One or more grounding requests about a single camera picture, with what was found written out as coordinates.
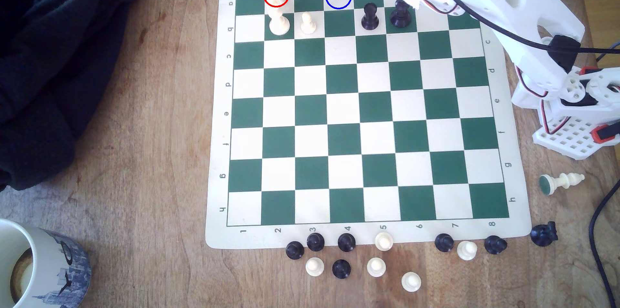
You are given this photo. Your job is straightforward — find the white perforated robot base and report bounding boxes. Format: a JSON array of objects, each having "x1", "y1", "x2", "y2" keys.
[{"x1": 532, "y1": 115, "x2": 620, "y2": 161}]

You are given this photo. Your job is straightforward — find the green white chess mat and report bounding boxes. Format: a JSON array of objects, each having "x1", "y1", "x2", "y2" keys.
[{"x1": 205, "y1": 0, "x2": 532, "y2": 251}]

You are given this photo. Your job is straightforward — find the fallen white piece green felt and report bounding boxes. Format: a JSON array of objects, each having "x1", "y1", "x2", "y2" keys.
[{"x1": 538, "y1": 172, "x2": 586, "y2": 196}]

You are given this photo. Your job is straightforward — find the tall white bishop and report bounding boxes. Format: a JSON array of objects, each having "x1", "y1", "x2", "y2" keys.
[{"x1": 269, "y1": 7, "x2": 291, "y2": 36}]

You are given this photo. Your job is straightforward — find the white pawn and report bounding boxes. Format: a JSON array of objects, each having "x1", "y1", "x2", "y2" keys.
[
  {"x1": 401, "y1": 272, "x2": 421, "y2": 293},
  {"x1": 305, "y1": 257, "x2": 325, "y2": 278},
  {"x1": 300, "y1": 12, "x2": 317, "y2": 35},
  {"x1": 366, "y1": 257, "x2": 387, "y2": 278},
  {"x1": 374, "y1": 231, "x2": 394, "y2": 252},
  {"x1": 457, "y1": 240, "x2": 478, "y2": 261}
]

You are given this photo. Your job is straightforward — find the black queen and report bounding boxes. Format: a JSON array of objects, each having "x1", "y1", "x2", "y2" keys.
[{"x1": 389, "y1": 0, "x2": 412, "y2": 28}]

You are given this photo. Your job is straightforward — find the dark cloth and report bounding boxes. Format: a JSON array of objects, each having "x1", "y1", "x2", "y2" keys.
[{"x1": 0, "y1": 0, "x2": 163, "y2": 191}]

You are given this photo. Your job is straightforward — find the black knight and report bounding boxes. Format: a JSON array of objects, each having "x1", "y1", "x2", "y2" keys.
[{"x1": 530, "y1": 221, "x2": 559, "y2": 248}]

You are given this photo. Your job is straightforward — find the white mug with skyline print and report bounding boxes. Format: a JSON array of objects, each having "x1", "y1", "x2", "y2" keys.
[{"x1": 0, "y1": 218, "x2": 92, "y2": 308}]

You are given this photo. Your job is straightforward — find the red white black servo wires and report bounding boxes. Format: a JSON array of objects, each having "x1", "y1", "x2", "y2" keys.
[{"x1": 515, "y1": 67, "x2": 568, "y2": 135}]

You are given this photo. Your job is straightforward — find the black cable on table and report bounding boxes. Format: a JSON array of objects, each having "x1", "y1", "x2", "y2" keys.
[{"x1": 589, "y1": 192, "x2": 620, "y2": 308}]

